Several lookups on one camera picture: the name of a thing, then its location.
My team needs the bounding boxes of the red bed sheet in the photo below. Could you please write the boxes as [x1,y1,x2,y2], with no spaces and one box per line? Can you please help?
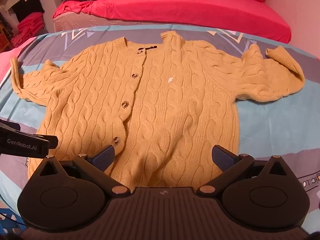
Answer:
[52,0,292,43]

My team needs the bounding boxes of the yellow cable-knit cardigan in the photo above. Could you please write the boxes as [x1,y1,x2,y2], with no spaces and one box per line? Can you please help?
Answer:
[9,31,306,188]

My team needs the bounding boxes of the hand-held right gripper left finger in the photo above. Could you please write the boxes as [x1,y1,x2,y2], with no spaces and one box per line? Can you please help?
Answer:
[30,144,131,196]

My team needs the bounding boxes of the hanging dark clothes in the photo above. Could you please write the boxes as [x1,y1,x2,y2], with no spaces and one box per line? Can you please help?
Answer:
[0,0,46,23]

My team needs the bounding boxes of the blue grey patterned bed sheet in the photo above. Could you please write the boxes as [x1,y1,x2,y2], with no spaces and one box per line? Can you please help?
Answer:
[0,24,320,230]

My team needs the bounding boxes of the pile of red cloth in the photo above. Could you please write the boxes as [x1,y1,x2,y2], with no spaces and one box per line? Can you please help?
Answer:
[11,12,48,48]

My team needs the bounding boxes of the blue plastic crate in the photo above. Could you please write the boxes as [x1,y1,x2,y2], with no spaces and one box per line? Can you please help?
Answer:
[0,207,27,240]

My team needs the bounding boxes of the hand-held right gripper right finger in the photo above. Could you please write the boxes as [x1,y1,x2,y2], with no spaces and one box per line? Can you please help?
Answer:
[196,144,299,195]

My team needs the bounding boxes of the embossed beige mattress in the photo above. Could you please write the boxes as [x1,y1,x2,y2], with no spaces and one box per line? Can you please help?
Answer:
[52,14,132,33]

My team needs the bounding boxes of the pink blanket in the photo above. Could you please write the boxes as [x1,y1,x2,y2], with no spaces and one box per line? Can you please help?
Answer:
[0,36,38,64]

